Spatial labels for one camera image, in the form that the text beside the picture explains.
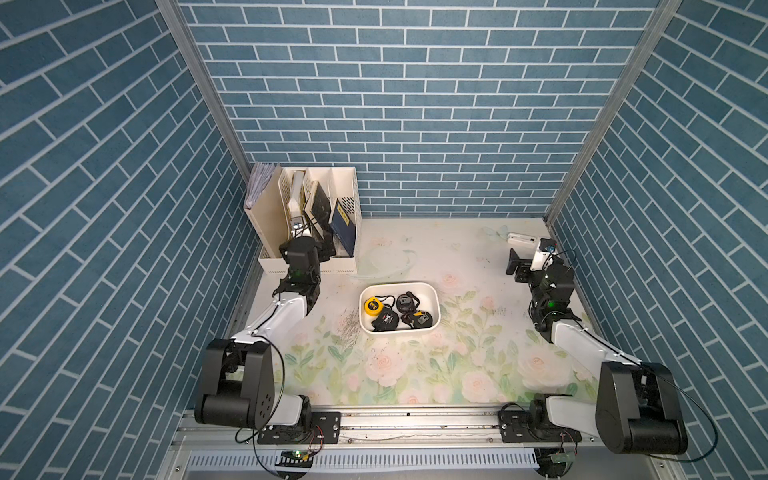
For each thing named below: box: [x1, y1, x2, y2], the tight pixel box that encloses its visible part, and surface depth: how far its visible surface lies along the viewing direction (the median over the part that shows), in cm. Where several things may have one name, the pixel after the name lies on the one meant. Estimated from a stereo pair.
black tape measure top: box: [396, 291, 420, 313], surface depth 96 cm
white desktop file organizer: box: [244, 162, 362, 275], surface depth 98 cm
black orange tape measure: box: [401, 310, 433, 329], surface depth 93 cm
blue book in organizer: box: [328, 198, 357, 257], surface depth 107 cm
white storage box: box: [358, 282, 442, 335], surface depth 96 cm
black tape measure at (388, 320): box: [372, 306, 399, 332], surface depth 91 cm
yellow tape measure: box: [364, 296, 384, 316], surface depth 95 cm
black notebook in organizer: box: [304, 180, 334, 241], surface depth 101 cm
